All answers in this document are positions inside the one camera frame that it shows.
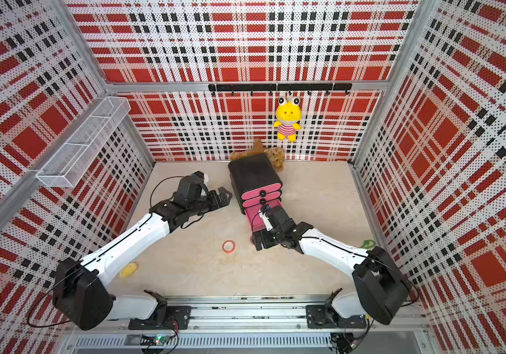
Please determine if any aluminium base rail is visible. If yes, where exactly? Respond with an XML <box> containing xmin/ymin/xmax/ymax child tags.
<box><xmin>59</xmin><ymin>296</ymin><xmax>437</xmax><ymax>353</ymax></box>

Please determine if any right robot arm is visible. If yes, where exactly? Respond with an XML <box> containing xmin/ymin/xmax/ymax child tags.
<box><xmin>252</xmin><ymin>206</ymin><xmax>412</xmax><ymax>325</ymax></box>

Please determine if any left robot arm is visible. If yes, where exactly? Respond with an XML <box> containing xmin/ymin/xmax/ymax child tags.
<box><xmin>52</xmin><ymin>171</ymin><xmax>232</xmax><ymax>330</ymax></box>

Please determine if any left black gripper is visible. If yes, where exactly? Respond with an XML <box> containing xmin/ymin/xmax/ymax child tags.
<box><xmin>188</xmin><ymin>186</ymin><xmax>232</xmax><ymax>217</ymax></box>

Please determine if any brown teddy bear plush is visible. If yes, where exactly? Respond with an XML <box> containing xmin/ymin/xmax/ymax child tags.
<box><xmin>229</xmin><ymin>139</ymin><xmax>285</xmax><ymax>172</ymax></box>

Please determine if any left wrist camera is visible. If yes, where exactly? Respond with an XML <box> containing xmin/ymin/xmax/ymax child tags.
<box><xmin>193</xmin><ymin>171</ymin><xmax>209</xmax><ymax>186</ymax></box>

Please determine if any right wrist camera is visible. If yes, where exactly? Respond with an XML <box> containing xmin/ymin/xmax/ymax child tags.
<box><xmin>260</xmin><ymin>214</ymin><xmax>273</xmax><ymax>232</ymax></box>

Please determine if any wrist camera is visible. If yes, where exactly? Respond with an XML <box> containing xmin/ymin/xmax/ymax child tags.
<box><xmin>260</xmin><ymin>214</ymin><xmax>273</xmax><ymax>232</ymax></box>
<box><xmin>193</xmin><ymin>171</ymin><xmax>209</xmax><ymax>186</ymax></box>

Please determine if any white wire mesh basket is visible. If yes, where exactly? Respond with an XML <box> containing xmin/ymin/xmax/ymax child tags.
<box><xmin>36</xmin><ymin>96</ymin><xmax>130</xmax><ymax>188</ymax></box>

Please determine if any yellow banana toy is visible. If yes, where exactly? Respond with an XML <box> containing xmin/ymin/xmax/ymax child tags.
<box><xmin>119</xmin><ymin>262</ymin><xmax>139</xmax><ymax>278</ymax></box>

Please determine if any green circuit board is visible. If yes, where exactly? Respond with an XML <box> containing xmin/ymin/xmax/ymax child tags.
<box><xmin>142</xmin><ymin>334</ymin><xmax>172</xmax><ymax>347</ymax></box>

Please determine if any black drawer cabinet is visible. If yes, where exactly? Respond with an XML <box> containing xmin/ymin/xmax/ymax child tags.
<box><xmin>228</xmin><ymin>153</ymin><xmax>282</xmax><ymax>215</ymax></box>

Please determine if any yellow frog plush toy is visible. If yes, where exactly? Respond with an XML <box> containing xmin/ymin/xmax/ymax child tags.
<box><xmin>274</xmin><ymin>97</ymin><xmax>302</xmax><ymax>142</ymax></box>

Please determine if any small green toy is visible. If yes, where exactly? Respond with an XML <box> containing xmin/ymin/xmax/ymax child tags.
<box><xmin>361</xmin><ymin>240</ymin><xmax>376</xmax><ymax>250</ymax></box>

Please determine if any black hook rail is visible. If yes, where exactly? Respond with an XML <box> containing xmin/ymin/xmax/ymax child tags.
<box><xmin>207</xmin><ymin>83</ymin><xmax>353</xmax><ymax>94</ymax></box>

